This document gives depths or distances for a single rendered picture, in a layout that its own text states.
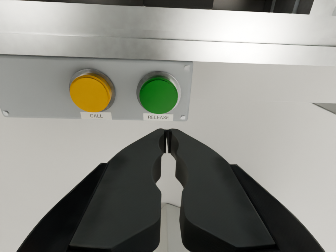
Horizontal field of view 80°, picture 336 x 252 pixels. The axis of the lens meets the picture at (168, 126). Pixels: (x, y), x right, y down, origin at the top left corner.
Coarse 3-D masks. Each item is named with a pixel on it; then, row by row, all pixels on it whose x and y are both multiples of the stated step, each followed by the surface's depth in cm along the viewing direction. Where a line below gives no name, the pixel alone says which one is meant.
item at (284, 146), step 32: (0, 128) 35; (32, 128) 35; (64, 128) 35; (96, 128) 35; (128, 128) 35; (192, 128) 36; (224, 128) 36; (256, 128) 36; (288, 128) 36; (320, 128) 36; (0, 160) 38; (32, 160) 38; (64, 160) 38; (96, 160) 38; (256, 160) 40; (288, 160) 40; (320, 160) 40; (0, 192) 42; (32, 192) 42; (64, 192) 42; (288, 192) 44; (320, 192) 44; (0, 224) 46; (32, 224) 47; (320, 224) 50
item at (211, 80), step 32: (32, 0) 26; (64, 0) 26; (96, 0) 26; (128, 0) 26; (224, 0) 26; (256, 0) 26; (224, 64) 30; (256, 64) 30; (192, 96) 33; (224, 96) 33; (256, 96) 33; (288, 96) 33; (320, 96) 33
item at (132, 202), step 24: (144, 144) 11; (120, 168) 9; (144, 168) 9; (96, 192) 8; (120, 192) 8; (144, 192) 8; (96, 216) 7; (120, 216) 7; (144, 216) 7; (72, 240) 6; (96, 240) 6; (120, 240) 6; (144, 240) 7
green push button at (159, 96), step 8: (152, 80) 20; (160, 80) 20; (168, 80) 20; (144, 88) 20; (152, 88) 20; (160, 88) 20; (168, 88) 20; (176, 88) 21; (144, 96) 21; (152, 96) 21; (160, 96) 21; (168, 96) 21; (176, 96) 21; (144, 104) 21; (152, 104) 21; (160, 104) 21; (168, 104) 21; (152, 112) 22; (160, 112) 22
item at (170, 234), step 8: (168, 208) 43; (176, 208) 45; (168, 216) 42; (176, 216) 43; (168, 224) 40; (176, 224) 41; (160, 232) 41; (168, 232) 38; (176, 232) 39; (160, 240) 39; (168, 240) 37; (176, 240) 38; (160, 248) 38; (168, 248) 36; (176, 248) 37; (184, 248) 37
